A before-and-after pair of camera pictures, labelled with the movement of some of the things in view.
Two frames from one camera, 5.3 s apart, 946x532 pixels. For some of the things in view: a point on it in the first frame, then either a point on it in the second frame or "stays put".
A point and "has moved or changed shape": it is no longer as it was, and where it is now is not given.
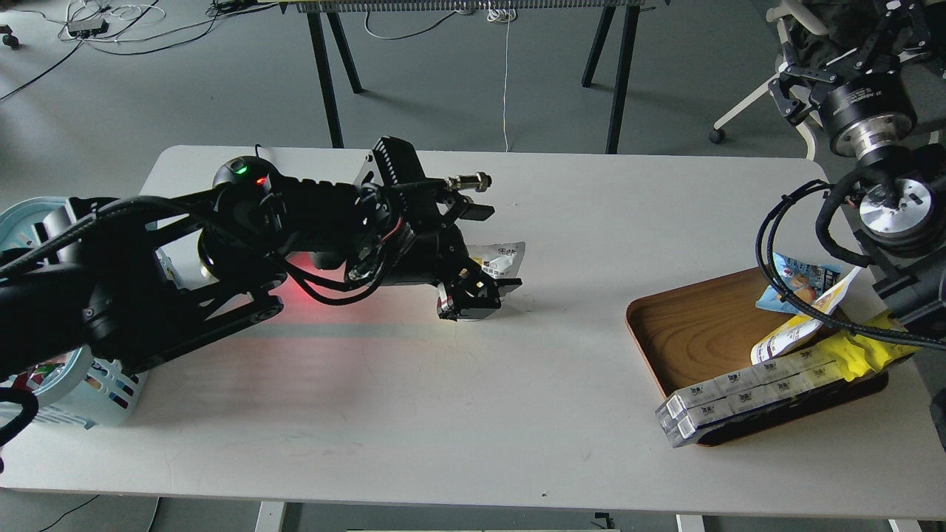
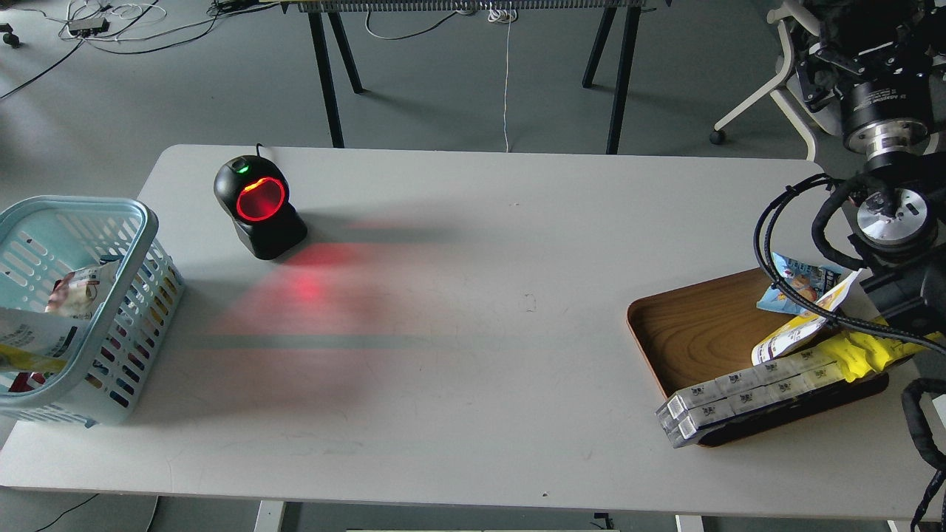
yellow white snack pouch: (498, 260) has moved or changed shape
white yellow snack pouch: (797, 330) stays put
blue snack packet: (805, 280) stays put
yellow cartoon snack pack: (858, 358) stays put
